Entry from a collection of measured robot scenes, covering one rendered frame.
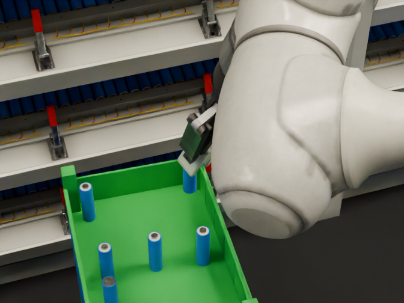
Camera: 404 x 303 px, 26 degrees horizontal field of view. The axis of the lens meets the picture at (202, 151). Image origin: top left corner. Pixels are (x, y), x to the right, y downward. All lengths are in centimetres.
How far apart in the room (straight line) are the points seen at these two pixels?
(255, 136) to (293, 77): 6
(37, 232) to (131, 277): 46
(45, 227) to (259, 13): 92
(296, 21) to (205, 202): 54
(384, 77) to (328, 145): 94
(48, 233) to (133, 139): 25
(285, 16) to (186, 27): 64
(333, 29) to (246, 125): 13
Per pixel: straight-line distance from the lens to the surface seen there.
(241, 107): 72
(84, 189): 121
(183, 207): 126
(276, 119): 70
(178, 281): 118
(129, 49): 137
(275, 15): 77
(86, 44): 138
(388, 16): 152
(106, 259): 114
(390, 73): 165
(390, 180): 187
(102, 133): 150
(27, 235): 161
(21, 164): 147
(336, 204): 178
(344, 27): 79
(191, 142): 101
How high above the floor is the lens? 134
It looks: 44 degrees down
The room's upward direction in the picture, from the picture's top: straight up
